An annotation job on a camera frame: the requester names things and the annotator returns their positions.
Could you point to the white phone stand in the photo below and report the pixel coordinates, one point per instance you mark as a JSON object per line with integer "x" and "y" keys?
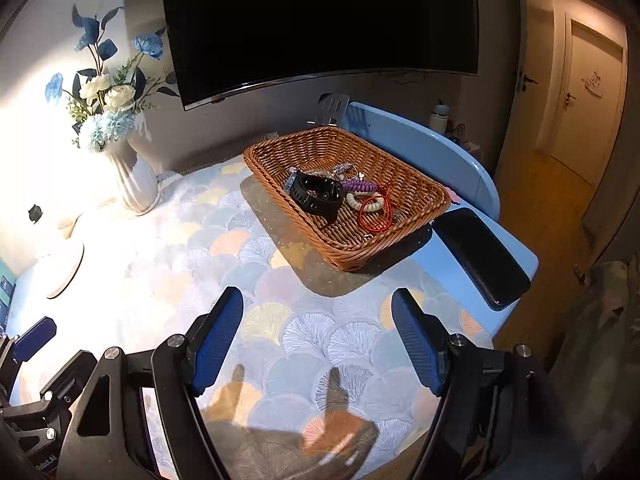
{"x": 332, "y": 107}

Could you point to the brown wicker basket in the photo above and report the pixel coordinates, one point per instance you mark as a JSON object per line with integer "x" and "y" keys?
{"x": 400, "y": 180}

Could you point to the blue and white flowers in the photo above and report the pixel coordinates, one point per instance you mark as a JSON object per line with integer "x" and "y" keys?
{"x": 107, "y": 100}

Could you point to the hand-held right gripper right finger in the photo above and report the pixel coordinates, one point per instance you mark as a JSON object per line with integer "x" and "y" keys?
{"x": 417, "y": 345}

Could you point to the fan pattern tablecloth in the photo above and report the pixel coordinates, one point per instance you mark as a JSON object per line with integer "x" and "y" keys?
{"x": 200, "y": 250}

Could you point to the wooden door with ornament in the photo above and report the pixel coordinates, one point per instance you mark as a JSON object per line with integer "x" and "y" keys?
{"x": 595, "y": 110}

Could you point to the white ribbed vase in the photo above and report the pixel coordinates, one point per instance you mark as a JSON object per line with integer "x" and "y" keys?
{"x": 135, "y": 185}

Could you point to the camouflage clothing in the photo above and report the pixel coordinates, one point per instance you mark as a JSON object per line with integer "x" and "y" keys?
{"x": 600, "y": 360}

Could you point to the plain wooden door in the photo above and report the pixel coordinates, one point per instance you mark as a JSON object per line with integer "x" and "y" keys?
{"x": 542, "y": 60}

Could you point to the blue box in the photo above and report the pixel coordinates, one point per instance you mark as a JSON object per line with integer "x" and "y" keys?
{"x": 6, "y": 295}

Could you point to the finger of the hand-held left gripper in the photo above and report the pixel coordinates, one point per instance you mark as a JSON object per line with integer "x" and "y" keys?
{"x": 35, "y": 337}

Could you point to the white bottle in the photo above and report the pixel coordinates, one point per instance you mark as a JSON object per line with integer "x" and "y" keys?
{"x": 439, "y": 117}

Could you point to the black smartphone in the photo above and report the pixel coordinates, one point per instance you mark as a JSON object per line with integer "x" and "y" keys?
{"x": 480, "y": 255}

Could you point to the black wrist watch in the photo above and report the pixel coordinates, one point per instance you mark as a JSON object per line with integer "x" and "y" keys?
{"x": 315, "y": 197}

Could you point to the white desk lamp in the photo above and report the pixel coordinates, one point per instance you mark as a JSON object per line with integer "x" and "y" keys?
{"x": 62, "y": 270}

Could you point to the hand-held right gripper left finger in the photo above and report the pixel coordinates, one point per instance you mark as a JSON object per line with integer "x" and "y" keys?
{"x": 220, "y": 340}

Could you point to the black television screen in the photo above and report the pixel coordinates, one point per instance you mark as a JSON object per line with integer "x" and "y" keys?
{"x": 320, "y": 20}

